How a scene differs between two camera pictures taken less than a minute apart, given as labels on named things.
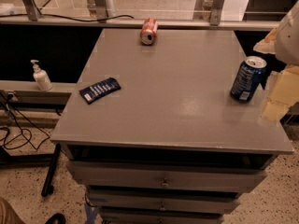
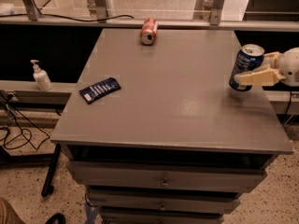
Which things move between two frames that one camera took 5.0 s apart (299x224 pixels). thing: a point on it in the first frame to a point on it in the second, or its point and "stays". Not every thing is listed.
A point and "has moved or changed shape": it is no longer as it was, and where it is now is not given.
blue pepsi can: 248,78 has moved or changed shape
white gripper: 288,41 to 291,66
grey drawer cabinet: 153,133 stays
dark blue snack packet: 99,90 stays
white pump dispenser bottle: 41,77 stays
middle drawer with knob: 163,201 stays
